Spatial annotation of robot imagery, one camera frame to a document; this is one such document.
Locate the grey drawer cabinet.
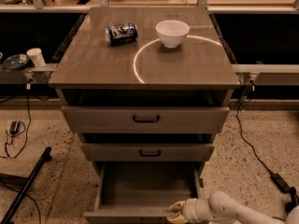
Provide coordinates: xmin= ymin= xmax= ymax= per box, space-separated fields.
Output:
xmin=49 ymin=6 xmax=242 ymax=185

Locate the black power adapter left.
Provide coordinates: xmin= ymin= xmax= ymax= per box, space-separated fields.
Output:
xmin=9 ymin=120 xmax=20 ymax=135

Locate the grey drawer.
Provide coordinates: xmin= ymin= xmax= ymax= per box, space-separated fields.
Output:
xmin=84 ymin=161 xmax=203 ymax=224
xmin=80 ymin=143 xmax=214 ymax=161
xmin=62 ymin=106 xmax=229 ymax=134

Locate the black cable with adapter right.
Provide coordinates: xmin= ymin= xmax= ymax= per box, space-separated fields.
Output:
xmin=235 ymin=81 xmax=299 ymax=217

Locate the black cable left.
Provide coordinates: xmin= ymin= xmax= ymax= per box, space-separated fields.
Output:
xmin=0 ymin=82 xmax=34 ymax=160

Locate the white bowl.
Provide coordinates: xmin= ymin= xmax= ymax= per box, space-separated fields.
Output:
xmin=155 ymin=20 xmax=190 ymax=49

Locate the black pole on floor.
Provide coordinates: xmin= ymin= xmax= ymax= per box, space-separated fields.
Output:
xmin=1 ymin=147 xmax=51 ymax=224

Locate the white paper cup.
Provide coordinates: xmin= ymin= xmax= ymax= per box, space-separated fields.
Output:
xmin=26 ymin=48 xmax=46 ymax=67

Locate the dark blue plate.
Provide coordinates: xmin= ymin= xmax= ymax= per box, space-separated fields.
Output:
xmin=3 ymin=54 xmax=30 ymax=71

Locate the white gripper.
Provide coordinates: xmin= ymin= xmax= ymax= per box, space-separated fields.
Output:
xmin=166 ymin=197 xmax=237 ymax=224

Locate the blue soda can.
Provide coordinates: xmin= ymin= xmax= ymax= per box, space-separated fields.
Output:
xmin=105 ymin=22 xmax=138 ymax=46

